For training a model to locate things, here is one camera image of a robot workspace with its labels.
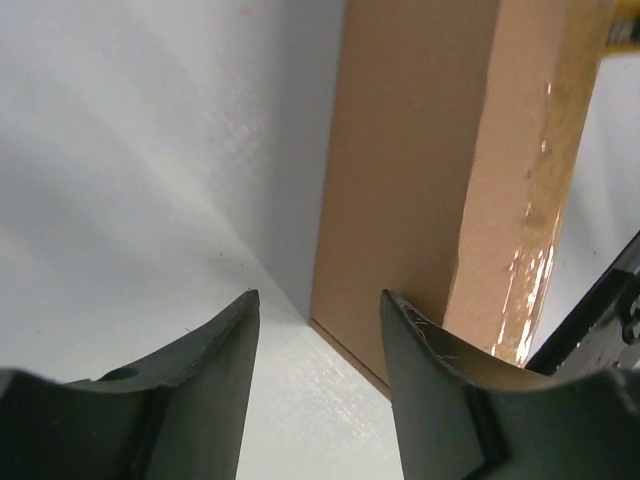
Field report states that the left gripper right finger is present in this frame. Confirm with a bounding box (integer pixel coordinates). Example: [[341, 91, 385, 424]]
[[380, 290, 639, 479]]

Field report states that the yellow utility knife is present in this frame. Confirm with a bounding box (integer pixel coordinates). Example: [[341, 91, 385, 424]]
[[603, 0, 640, 56]]

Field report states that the brown cardboard express box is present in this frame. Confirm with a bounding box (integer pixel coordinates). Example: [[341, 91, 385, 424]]
[[311, 1, 616, 392]]

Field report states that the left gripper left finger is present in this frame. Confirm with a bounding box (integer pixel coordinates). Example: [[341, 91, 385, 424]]
[[1, 290, 260, 479]]

